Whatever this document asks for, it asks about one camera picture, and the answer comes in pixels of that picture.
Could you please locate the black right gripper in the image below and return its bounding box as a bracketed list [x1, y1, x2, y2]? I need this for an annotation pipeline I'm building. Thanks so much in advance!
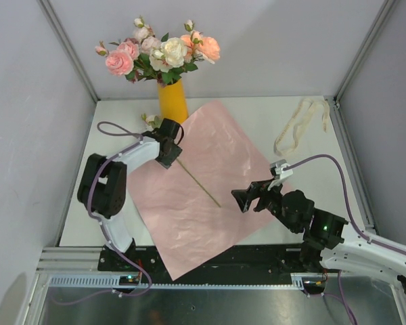
[231, 177, 298, 233]

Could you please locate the pink artificial flower bunch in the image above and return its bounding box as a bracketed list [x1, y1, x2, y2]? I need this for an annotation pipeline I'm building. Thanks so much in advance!
[141, 113, 221, 208]

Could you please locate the purple pink wrapping paper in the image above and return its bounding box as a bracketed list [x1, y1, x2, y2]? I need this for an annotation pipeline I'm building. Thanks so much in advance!
[127, 101, 295, 280]

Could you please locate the cream white rose stem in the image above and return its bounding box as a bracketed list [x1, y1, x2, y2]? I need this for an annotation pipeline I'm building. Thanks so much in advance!
[149, 37, 193, 72]

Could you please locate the large pink rose stem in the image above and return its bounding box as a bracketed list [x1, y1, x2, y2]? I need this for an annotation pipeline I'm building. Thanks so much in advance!
[95, 41, 139, 76]

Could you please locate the peach rose stem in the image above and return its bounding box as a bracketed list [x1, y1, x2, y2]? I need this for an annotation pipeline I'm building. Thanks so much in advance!
[180, 30, 221, 64]

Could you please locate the cream ribbon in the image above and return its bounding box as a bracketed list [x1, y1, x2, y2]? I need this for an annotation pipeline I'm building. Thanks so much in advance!
[273, 97, 330, 156]

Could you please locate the light pink rose stem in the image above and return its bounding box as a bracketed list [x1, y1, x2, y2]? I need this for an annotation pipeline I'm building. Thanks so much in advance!
[133, 16, 154, 43]

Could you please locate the pale pink rose stem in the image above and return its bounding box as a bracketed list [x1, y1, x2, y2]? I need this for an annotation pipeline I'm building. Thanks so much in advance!
[184, 20, 195, 34]

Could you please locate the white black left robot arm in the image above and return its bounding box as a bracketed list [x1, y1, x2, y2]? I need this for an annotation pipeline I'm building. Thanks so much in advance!
[77, 118, 185, 271]

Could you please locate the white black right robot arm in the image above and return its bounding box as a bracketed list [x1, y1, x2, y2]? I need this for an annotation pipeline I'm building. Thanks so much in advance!
[231, 181, 406, 295]

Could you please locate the yellow cylindrical vase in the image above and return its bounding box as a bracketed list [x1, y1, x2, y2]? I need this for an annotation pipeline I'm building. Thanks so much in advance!
[158, 80, 189, 124]

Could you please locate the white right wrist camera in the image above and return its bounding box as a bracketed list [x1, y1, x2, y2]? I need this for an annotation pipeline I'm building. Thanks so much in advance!
[268, 159, 293, 190]

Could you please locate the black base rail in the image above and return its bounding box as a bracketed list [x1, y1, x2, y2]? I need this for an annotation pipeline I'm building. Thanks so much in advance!
[97, 242, 329, 287]

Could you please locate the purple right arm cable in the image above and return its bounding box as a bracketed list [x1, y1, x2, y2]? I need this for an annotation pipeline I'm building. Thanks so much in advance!
[284, 154, 406, 325]

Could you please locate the white slotted cable duct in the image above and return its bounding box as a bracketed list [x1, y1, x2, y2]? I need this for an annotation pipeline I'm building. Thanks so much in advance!
[49, 274, 327, 290]

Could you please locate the aluminium frame post left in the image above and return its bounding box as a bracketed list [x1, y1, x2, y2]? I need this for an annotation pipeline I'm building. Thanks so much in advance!
[37, 0, 99, 104]

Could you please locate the aluminium frame post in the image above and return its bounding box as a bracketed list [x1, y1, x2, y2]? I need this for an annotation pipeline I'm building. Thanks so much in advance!
[334, 0, 400, 104]
[37, 0, 99, 104]

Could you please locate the aluminium frame post right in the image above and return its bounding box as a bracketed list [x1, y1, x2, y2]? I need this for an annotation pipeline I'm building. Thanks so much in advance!
[334, 0, 400, 104]

